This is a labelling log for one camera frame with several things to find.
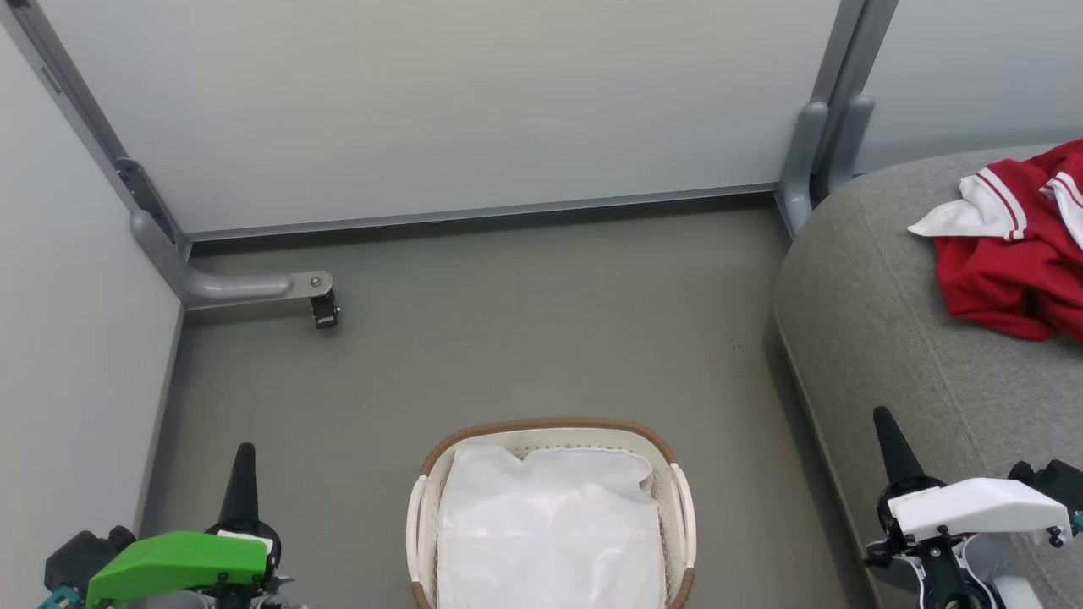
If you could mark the white laundry basket brown rim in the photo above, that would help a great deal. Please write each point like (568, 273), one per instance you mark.
(420, 524)

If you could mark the white basket liner cloth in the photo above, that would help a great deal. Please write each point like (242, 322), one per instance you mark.
(550, 533)

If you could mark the grey partition foot bracket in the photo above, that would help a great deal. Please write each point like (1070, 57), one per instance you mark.
(228, 288)

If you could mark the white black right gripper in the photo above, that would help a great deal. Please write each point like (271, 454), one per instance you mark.
(981, 507)

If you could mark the grey fabric sofa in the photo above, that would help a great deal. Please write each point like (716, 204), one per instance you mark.
(880, 338)

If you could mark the grey partition post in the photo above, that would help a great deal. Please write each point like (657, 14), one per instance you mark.
(80, 110)
(833, 101)

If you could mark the red shirt with white stripes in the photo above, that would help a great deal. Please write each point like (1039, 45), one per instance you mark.
(981, 207)

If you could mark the plain red shirt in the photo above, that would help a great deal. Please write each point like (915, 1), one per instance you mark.
(1007, 288)

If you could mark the black caster wheel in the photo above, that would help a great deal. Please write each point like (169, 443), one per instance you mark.
(325, 311)

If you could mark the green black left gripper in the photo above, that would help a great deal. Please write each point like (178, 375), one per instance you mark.
(178, 558)

